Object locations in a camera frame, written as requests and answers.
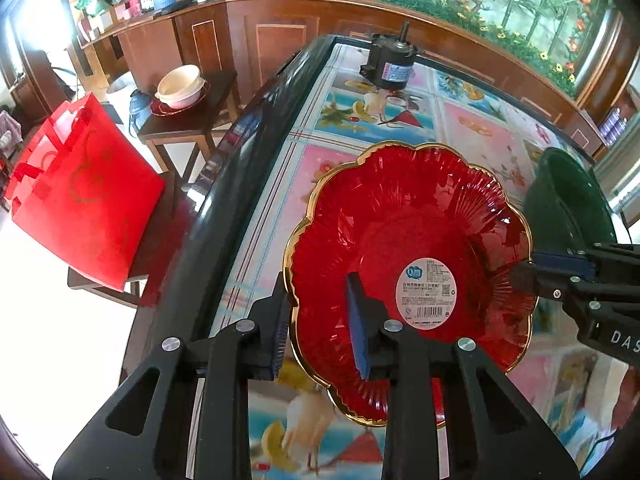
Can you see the red glass plate with sticker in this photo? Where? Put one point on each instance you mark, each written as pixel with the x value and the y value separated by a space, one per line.
pixel 431 236

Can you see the small wooden side table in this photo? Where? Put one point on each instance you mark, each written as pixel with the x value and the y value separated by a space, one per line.
pixel 218 106

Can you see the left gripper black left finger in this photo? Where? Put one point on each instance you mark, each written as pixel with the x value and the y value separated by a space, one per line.
pixel 186 404

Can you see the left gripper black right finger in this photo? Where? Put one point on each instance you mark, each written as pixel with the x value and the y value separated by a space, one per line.
pixel 492 431

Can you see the purple spray cans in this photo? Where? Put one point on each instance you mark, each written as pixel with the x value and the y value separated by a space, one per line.
pixel 613 126

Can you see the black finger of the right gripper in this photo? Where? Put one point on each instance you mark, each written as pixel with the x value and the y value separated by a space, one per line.
pixel 602 261
pixel 526 276

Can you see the red gift bag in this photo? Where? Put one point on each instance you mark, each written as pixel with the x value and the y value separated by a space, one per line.
pixel 84 192

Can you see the green plastic basin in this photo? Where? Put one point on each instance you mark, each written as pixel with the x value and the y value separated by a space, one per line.
pixel 565 207

